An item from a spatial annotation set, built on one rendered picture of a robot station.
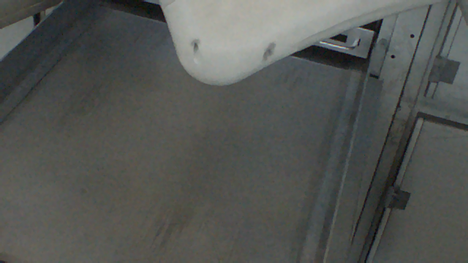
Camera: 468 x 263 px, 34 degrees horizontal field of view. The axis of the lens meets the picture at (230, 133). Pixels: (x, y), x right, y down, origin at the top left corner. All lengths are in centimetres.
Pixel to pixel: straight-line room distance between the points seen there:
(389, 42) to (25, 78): 65
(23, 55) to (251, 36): 52
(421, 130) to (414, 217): 21
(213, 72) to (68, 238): 30
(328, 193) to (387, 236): 53
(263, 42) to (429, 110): 65
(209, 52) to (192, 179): 29
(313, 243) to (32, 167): 41
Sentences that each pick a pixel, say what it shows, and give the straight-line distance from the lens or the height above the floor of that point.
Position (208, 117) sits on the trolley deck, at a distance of 125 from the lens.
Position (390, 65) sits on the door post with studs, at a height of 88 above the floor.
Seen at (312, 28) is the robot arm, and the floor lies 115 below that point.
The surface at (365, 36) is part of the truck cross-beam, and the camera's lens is 146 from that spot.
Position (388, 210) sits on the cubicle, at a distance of 161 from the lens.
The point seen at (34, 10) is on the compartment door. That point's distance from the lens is 151.
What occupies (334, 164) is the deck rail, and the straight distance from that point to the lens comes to 120.
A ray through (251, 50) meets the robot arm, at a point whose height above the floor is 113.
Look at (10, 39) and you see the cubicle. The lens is 166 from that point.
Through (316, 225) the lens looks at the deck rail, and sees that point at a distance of 109.
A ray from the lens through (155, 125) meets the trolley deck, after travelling 122.
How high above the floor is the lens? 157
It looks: 36 degrees down
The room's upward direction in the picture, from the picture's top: 10 degrees clockwise
